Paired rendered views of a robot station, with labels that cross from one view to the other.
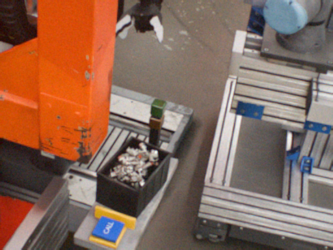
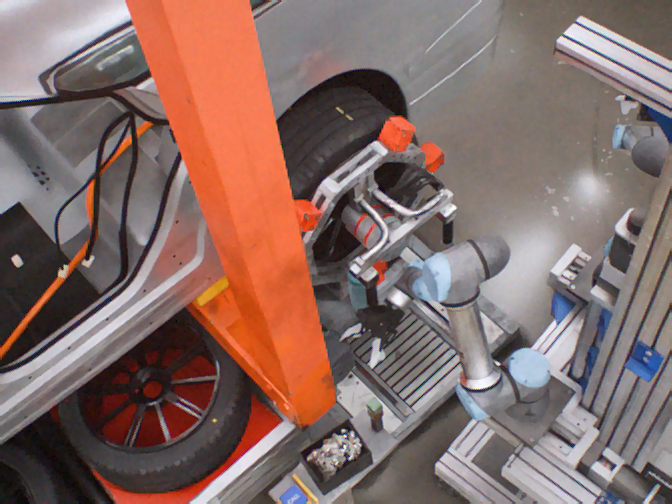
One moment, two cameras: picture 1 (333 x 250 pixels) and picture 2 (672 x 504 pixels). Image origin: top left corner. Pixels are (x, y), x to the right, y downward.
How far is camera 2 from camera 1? 1.93 m
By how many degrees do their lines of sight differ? 34
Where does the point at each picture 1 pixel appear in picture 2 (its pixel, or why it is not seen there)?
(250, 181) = (499, 461)
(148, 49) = (530, 208)
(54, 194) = (283, 434)
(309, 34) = (518, 407)
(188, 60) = (568, 240)
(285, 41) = not seen: hidden behind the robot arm
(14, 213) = (261, 425)
